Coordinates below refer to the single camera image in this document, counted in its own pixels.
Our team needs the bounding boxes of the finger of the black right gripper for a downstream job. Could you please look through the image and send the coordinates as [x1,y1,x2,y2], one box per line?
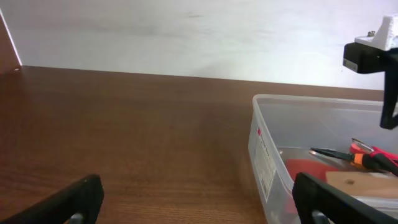
[380,70,397,130]

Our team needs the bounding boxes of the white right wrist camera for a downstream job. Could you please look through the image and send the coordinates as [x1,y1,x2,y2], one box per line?
[354,14,397,51]

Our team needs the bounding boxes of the red wooden-handled scraper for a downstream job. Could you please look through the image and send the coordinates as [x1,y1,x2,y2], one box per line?
[285,159,397,199]

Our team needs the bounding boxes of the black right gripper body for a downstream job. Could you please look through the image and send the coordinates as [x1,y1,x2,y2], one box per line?
[343,42,397,74]

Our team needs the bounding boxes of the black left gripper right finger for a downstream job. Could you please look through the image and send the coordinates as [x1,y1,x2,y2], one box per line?
[292,172,397,224]

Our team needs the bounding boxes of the red handled pliers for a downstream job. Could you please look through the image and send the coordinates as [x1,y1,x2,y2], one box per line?
[349,138,397,166]

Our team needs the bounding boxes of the clear plastic container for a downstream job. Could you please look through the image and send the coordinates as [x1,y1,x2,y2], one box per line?
[248,95,397,223]

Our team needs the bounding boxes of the orange black pliers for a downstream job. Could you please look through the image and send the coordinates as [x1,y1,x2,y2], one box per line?
[310,147,397,176]

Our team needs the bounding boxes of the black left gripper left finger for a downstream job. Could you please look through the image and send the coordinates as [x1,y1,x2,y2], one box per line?
[1,174,104,224]

